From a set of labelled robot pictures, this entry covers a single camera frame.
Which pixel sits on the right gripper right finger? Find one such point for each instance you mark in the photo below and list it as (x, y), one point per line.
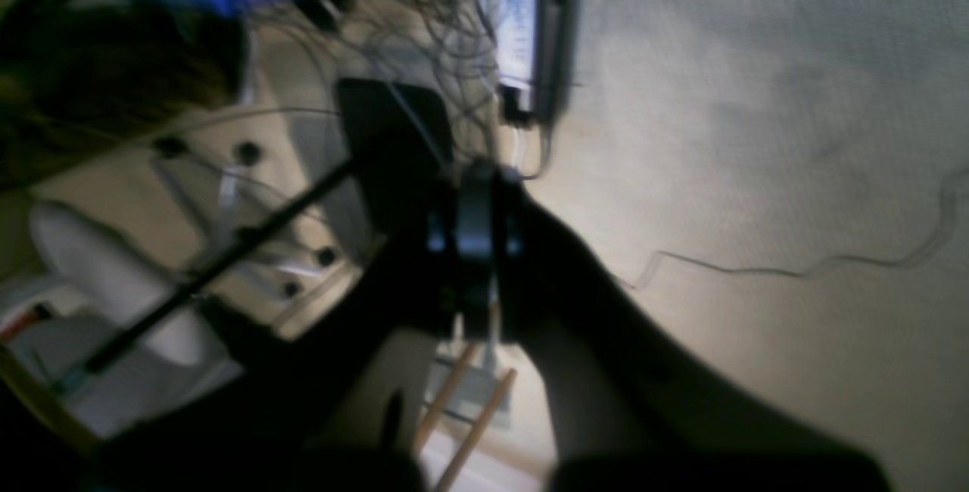
(632, 409)

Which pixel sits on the white rounded object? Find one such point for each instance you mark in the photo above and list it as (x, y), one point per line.
(120, 281)

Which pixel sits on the black office chair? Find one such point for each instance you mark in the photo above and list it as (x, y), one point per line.
(417, 153)

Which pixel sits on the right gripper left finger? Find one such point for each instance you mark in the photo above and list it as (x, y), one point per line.
(337, 409)

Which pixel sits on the wooden sticks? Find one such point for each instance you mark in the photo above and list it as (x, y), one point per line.
(464, 394)

